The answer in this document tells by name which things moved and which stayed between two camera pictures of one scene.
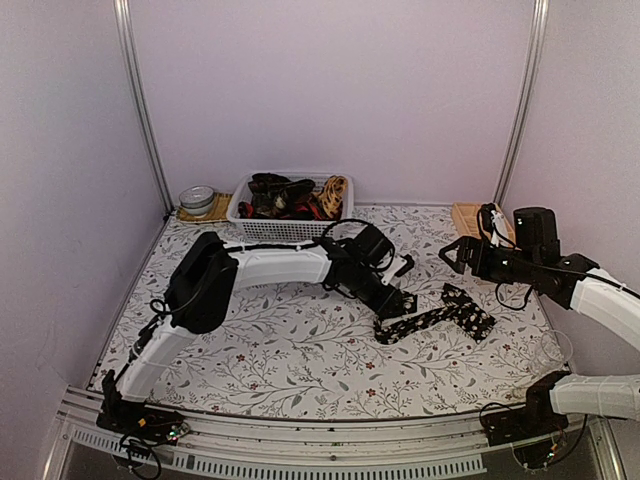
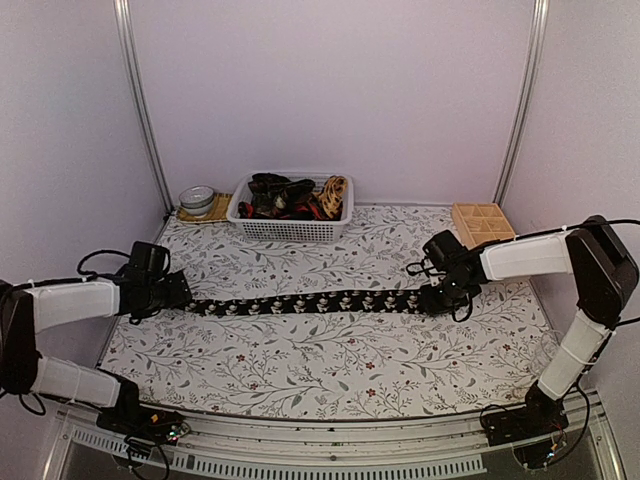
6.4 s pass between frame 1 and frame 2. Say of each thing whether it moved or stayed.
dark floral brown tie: stayed
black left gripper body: moved
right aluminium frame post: stayed
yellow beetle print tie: stayed
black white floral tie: moved
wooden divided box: stayed
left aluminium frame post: stayed
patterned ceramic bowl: stayed
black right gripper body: moved
